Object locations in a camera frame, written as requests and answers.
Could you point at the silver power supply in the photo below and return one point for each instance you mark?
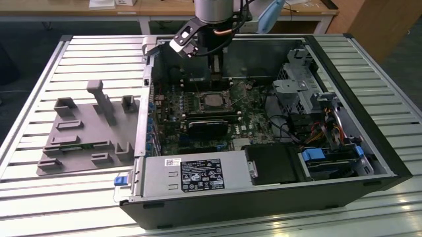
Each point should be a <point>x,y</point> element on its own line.
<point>157,177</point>

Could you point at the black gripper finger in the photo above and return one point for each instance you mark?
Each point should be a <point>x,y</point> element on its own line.
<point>215,69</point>

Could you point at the silver chipset heatsink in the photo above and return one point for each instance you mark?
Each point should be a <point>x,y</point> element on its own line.
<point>240,143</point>

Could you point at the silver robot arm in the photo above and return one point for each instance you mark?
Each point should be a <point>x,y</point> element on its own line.
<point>212,12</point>

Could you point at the blue plastic clip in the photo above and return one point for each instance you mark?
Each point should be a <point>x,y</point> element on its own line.
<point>357,151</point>

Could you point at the wooden desk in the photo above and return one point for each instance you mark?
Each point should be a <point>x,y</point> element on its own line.
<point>65,12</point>

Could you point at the black PC case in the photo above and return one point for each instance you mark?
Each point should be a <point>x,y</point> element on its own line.
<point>247,209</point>

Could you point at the small white box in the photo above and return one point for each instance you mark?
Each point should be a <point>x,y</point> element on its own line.
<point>126,2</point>

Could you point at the blue disk carrier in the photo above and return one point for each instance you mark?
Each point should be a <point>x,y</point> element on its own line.
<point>312,154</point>

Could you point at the metal drive cage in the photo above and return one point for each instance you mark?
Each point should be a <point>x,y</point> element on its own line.
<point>289,86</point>

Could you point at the green motherboard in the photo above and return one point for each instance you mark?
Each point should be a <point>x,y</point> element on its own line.
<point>256,123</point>

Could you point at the grey parts rack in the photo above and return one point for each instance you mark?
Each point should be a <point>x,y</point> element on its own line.
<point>85,123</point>

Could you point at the green RAM stick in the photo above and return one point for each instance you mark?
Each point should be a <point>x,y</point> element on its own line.
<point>85,146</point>

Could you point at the blue power supply latch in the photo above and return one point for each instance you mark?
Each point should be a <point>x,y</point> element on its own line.
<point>118,180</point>

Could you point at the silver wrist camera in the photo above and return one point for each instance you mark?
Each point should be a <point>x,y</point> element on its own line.
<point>184,42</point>

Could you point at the black RAM stick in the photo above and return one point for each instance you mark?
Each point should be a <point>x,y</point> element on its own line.
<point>211,113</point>
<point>211,117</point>

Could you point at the black fan shroud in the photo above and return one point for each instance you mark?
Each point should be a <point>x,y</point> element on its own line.
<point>273,163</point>

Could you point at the wooden cabinet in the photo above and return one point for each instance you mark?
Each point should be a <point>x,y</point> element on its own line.
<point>379,24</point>

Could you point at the black graphics card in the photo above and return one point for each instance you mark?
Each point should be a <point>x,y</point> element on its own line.
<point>207,129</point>

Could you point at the CPU socket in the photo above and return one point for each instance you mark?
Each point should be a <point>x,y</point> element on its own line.
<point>212,107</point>

